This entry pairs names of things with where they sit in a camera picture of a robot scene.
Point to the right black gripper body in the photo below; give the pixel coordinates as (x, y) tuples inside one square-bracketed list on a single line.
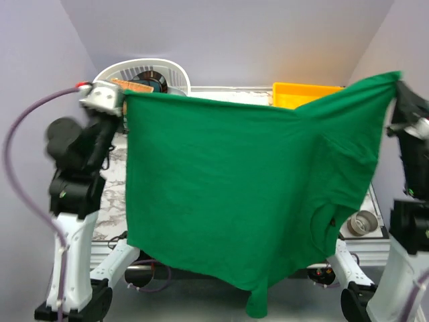
[(411, 113)]

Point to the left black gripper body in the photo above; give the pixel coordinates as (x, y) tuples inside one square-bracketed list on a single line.
[(104, 128)]

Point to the green t shirt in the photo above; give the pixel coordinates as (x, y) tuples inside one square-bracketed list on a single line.
[(249, 194)]

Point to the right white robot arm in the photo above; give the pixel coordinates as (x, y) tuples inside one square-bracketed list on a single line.
[(403, 284)]

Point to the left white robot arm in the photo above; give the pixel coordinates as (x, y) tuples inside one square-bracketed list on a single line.
[(78, 292)]

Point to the tape roll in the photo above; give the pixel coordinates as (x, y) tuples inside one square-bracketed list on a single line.
[(362, 223)]

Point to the orange woven fan mat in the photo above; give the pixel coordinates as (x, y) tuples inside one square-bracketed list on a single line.
[(131, 86)]

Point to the dark teal round plate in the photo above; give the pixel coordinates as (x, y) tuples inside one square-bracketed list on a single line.
[(152, 79)]

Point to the white plastic laundry basket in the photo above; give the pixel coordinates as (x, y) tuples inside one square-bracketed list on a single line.
[(171, 73)]

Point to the yellow plastic tray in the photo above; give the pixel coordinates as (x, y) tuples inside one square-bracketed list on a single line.
[(293, 95)]

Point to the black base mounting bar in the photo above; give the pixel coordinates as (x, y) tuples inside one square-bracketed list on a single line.
[(139, 274)]

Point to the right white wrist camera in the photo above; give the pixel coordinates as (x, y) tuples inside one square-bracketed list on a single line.
[(418, 129)]

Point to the aluminium frame rail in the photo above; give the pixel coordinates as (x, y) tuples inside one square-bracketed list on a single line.
[(371, 252)]

